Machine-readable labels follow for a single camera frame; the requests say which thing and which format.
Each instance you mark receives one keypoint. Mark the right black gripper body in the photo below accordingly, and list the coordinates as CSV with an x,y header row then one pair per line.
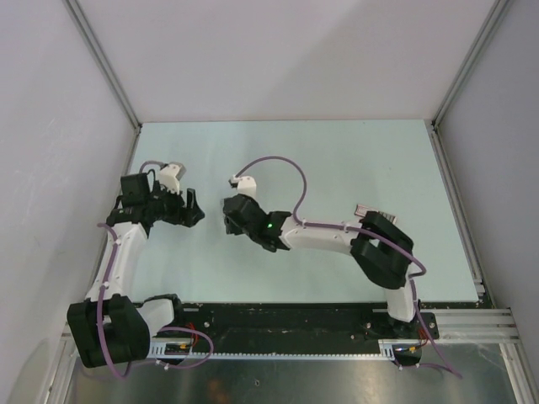
x,y
232,228

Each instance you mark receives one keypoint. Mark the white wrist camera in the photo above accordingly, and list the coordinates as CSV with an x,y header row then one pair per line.
x,y
245,185
169,177

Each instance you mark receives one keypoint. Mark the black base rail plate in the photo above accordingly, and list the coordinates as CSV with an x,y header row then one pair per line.
x,y
288,328

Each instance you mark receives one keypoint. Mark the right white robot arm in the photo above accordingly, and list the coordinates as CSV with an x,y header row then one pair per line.
x,y
382,251

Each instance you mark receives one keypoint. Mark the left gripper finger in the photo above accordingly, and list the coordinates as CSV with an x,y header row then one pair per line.
x,y
193,216
191,200

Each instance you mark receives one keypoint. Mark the aluminium frame rails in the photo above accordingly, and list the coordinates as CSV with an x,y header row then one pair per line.
x,y
484,322

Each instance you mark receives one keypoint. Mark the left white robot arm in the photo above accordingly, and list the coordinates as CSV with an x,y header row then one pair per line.
x,y
109,328

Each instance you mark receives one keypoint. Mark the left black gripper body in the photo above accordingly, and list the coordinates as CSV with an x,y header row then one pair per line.
x,y
167,206

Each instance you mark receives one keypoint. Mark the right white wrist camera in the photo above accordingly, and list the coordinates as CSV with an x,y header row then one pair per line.
x,y
245,185

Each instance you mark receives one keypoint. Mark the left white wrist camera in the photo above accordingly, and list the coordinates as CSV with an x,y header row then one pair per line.
x,y
169,177

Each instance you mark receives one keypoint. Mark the red white staples box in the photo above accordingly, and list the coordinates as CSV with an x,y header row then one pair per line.
x,y
362,210

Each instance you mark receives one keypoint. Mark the grey slotted cable duct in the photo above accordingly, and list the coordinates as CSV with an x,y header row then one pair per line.
x,y
161,352

